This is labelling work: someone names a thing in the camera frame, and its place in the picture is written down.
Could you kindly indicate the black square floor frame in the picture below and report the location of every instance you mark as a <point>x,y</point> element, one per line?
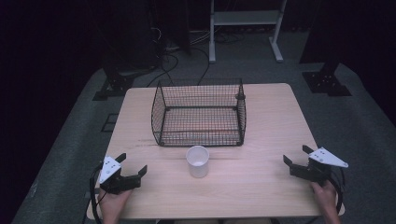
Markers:
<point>109,130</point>

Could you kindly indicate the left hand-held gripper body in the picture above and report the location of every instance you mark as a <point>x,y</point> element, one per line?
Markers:
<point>109,169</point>

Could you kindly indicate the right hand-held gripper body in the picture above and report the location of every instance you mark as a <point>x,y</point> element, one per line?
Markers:
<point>327,158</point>

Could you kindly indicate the white cup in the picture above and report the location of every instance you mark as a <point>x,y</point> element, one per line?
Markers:
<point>198,169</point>

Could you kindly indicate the white metal stand frame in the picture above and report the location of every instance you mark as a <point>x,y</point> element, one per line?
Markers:
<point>246,18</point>

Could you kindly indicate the black stand base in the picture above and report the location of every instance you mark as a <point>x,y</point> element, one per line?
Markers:
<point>116,84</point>
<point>327,84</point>

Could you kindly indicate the person's right hand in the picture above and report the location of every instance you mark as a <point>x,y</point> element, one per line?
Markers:
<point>325,197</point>

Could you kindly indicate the person's left hand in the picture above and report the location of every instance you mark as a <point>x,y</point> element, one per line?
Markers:
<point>112,203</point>

